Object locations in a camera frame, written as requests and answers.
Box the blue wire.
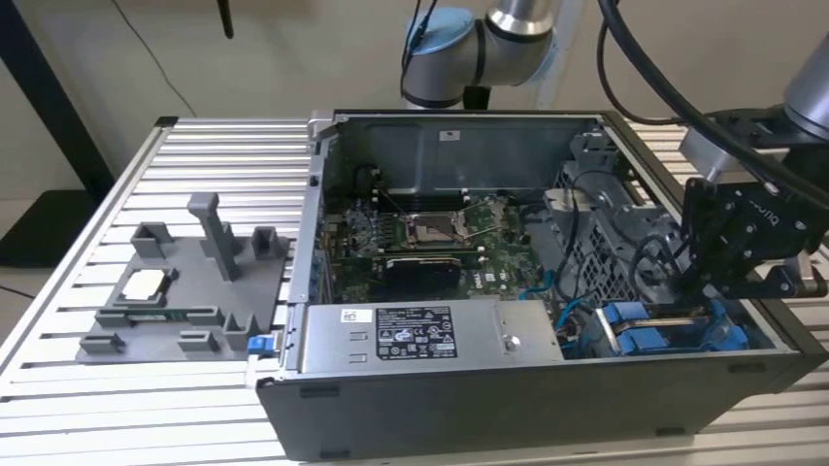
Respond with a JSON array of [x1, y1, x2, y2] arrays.
[[520, 271, 588, 336]]

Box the silver CPU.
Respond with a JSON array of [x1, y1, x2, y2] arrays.
[[121, 270, 171, 301]]

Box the grey perforated drive cage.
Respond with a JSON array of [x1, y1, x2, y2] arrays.
[[543, 162, 687, 305]]

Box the black graphics card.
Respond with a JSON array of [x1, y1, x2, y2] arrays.
[[377, 255, 464, 288]]

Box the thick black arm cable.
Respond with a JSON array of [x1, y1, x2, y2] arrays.
[[595, 0, 829, 210]]

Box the thin black wall cable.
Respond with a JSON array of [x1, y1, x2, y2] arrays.
[[112, 0, 199, 117]]

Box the dark grey PC case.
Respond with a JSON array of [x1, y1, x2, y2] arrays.
[[255, 109, 829, 462]]

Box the metal socket cover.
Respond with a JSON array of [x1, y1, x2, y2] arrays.
[[456, 201, 510, 234]]

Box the black stand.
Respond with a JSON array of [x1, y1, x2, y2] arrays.
[[0, 0, 117, 267]]

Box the blue disk carrier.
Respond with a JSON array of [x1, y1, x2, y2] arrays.
[[620, 329, 746, 351]]

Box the grey parts rack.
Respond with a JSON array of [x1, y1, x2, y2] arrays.
[[74, 192, 296, 364]]

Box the silver wrist mount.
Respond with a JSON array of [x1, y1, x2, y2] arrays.
[[676, 126, 791, 183]]

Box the black RAM slots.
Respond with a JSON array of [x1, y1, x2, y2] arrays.
[[371, 186, 506, 204]]

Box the CPU socket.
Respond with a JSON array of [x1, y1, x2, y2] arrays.
[[404, 213, 464, 244]]

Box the black disk wire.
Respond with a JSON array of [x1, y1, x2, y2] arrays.
[[631, 232, 694, 302]]

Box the long black wire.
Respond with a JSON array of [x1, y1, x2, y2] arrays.
[[555, 169, 623, 305]]

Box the green RAM stick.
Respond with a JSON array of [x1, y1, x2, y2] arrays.
[[125, 310, 196, 324]]

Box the green motherboard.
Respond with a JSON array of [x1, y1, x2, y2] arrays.
[[323, 193, 558, 302]]

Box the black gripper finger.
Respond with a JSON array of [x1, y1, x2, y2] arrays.
[[676, 177, 750, 306], [709, 260, 814, 301]]

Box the thin metal locking lever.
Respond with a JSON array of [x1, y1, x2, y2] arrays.
[[377, 187, 411, 216]]

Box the silver power supply unit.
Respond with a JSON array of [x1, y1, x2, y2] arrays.
[[300, 299, 562, 374]]

